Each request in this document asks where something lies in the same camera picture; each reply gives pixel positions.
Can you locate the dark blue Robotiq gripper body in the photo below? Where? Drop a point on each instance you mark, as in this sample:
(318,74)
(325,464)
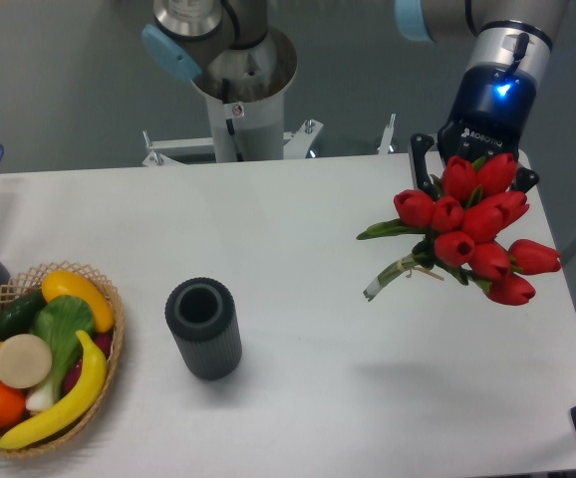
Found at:
(496,93)

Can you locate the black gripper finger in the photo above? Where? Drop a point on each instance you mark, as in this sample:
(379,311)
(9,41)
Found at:
(420,145)
(524,180)

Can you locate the red tulip bouquet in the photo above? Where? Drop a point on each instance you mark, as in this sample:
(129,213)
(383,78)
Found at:
(475,201)

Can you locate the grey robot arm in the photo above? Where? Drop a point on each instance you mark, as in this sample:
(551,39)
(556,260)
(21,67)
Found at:
(204,29)

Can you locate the dark grey ribbed vase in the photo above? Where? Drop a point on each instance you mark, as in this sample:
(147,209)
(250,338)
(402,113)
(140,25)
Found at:
(201,315)

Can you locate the purple vegetable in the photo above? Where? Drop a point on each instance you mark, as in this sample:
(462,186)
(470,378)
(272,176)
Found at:
(104,343)

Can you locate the green bok choy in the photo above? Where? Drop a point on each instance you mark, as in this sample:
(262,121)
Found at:
(56,324)

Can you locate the yellow banana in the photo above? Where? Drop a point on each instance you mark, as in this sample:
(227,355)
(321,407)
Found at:
(69,408)

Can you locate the green cucumber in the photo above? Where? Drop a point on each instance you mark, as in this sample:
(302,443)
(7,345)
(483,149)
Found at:
(18,315)

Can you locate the beige round disc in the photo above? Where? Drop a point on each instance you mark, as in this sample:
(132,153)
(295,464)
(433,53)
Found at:
(25,360)

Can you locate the woven wicker basket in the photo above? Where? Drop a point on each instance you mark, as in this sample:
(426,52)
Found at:
(30,281)

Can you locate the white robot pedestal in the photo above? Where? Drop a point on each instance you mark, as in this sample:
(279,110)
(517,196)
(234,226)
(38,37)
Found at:
(244,94)

